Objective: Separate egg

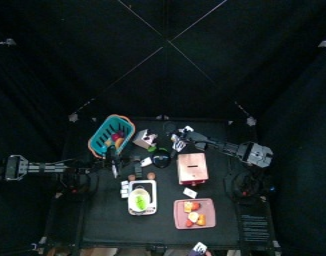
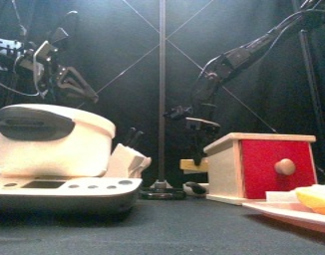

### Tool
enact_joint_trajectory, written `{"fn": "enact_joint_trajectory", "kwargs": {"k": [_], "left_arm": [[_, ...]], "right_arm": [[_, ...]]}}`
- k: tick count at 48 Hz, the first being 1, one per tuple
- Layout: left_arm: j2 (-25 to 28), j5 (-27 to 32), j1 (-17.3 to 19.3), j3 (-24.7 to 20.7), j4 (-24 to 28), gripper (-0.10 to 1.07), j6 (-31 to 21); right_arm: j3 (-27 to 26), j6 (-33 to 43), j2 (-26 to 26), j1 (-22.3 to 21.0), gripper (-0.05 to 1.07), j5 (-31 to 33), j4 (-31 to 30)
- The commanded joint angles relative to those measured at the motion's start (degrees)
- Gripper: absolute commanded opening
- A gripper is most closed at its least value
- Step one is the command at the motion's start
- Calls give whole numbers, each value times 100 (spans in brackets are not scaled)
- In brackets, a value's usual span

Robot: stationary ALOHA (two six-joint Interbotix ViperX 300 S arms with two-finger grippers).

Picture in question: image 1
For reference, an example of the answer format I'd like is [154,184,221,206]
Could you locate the black toy frying pan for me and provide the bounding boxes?
[150,148,173,170]

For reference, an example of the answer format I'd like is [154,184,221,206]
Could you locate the teal basket with orange handles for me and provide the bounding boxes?
[87,114,137,159]

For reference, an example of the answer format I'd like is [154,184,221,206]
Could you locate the black plate with white text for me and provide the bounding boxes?
[238,213,273,245]

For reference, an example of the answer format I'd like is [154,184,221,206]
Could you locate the pink cutting board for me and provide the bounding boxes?
[173,198,218,230]

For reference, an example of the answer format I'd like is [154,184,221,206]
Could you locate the white bowl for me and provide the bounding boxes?
[129,188,153,212]

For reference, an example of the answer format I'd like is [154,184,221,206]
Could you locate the red toy food piece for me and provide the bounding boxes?
[111,131,127,142]

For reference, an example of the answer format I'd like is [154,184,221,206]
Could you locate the white round toy slice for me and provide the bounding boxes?
[187,211,201,224]

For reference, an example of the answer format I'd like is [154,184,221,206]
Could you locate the pink toy toaster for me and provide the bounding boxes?
[177,152,210,187]

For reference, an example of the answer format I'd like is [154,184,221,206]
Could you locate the white printed card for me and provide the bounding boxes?
[190,241,210,256]

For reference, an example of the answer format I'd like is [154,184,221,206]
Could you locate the green toy vegetable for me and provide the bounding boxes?
[135,195,147,210]

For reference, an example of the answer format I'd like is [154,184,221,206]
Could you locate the white toy stove tray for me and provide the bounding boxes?
[127,179,159,216]

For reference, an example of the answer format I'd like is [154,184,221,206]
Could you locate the small white card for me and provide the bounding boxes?
[182,187,199,199]

